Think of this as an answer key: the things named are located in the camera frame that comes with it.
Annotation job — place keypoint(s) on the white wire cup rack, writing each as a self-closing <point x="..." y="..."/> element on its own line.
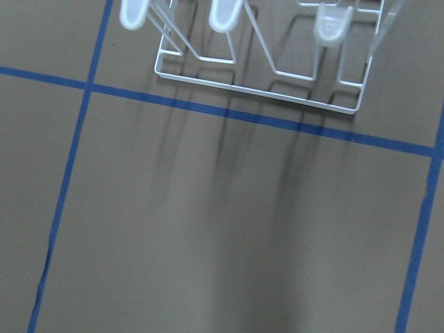
<point x="313" y="53"/>

